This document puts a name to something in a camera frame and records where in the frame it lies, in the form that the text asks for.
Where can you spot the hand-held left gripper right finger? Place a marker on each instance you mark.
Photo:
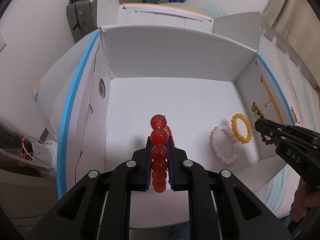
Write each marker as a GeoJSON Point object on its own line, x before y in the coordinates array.
{"type": "Point", "coordinates": [171, 160]}

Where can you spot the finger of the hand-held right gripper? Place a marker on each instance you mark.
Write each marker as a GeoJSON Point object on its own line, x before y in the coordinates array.
{"type": "Point", "coordinates": [277, 136]}
{"type": "Point", "coordinates": [280, 126]}

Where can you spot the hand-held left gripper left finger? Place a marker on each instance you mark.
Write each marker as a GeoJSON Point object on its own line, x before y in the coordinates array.
{"type": "Point", "coordinates": [148, 160]}

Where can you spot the white cardboard box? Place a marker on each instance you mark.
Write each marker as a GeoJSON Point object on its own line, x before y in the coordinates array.
{"type": "Point", "coordinates": [175, 92]}

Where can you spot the person's right hand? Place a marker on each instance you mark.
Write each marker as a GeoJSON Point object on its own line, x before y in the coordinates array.
{"type": "Point", "coordinates": [301, 202]}

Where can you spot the wide beige curtain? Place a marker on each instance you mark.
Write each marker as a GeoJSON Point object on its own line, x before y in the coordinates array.
{"type": "Point", "coordinates": [295, 42]}

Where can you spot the white device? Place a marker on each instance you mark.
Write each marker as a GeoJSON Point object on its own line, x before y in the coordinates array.
{"type": "Point", "coordinates": [47, 152]}

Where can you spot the clear container with red thread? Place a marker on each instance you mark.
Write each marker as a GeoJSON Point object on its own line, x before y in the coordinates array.
{"type": "Point", "coordinates": [17, 142]}

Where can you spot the grey suitcase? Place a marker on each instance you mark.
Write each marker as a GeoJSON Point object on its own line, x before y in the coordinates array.
{"type": "Point", "coordinates": [82, 12]}

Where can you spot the white wall socket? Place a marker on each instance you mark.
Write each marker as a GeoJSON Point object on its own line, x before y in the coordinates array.
{"type": "Point", "coordinates": [2, 42]}

